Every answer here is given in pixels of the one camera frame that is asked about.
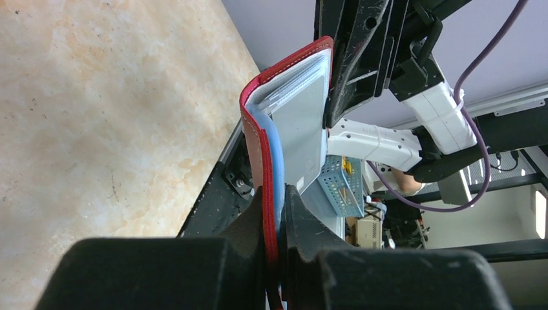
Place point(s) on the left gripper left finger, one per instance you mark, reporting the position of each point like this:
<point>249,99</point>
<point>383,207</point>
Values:
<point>224,271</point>

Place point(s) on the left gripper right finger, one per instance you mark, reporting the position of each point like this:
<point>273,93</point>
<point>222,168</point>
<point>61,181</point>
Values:
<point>321,271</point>

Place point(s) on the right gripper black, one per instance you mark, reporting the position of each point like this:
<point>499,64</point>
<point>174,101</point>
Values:
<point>353,24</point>

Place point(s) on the red leather card holder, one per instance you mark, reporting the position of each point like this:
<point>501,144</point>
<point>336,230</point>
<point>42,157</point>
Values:
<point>282,112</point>

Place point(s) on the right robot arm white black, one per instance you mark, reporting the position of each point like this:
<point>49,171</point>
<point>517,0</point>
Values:
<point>387,45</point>

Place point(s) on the blue plastic basket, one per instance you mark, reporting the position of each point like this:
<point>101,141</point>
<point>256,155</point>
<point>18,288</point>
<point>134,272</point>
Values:
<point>342,181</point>

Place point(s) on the person in white shirt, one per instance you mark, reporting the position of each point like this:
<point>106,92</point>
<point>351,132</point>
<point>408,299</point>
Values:
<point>404,183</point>

